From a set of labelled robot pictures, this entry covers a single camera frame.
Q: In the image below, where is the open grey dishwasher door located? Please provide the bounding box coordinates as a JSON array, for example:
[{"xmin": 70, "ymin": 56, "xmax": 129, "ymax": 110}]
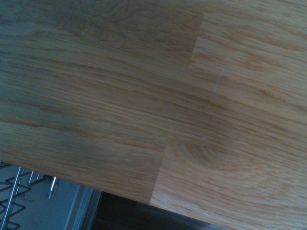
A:
[{"xmin": 0, "ymin": 164, "xmax": 103, "ymax": 230}]

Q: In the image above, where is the grey wire dishwasher rack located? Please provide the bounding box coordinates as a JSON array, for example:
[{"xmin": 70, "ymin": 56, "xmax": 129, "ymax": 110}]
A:
[{"xmin": 0, "ymin": 161, "xmax": 60, "ymax": 230}]

